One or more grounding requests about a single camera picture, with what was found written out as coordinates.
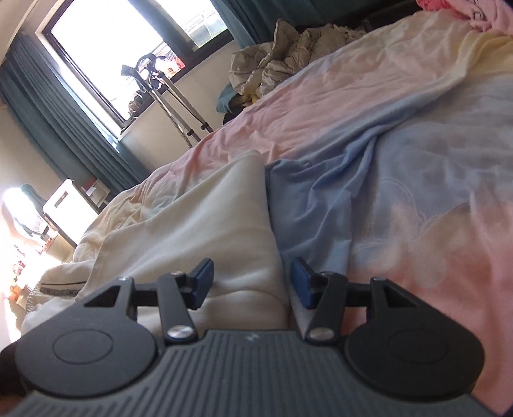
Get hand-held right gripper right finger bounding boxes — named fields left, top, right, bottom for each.
left=290, top=257, right=426, bottom=345

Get white bedside cabinet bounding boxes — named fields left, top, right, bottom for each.
left=42, top=180, right=102, bottom=247

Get teal curtain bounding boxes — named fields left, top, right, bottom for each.
left=210, top=0, right=277, bottom=51
left=0, top=34, right=151, bottom=195

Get cream pants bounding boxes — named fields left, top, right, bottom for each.
left=21, top=154, right=290, bottom=334

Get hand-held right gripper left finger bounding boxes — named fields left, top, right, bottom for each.
left=83, top=258, right=215, bottom=345

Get pink cloth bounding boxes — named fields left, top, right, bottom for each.
left=415, top=0, right=513, bottom=33

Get crumpled grey cloth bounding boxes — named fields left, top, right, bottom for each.
left=228, top=19, right=367, bottom=99

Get black tripod stand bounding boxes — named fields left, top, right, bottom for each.
left=121, top=52, right=215, bottom=150

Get window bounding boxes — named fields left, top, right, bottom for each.
left=37, top=0, right=235, bottom=135

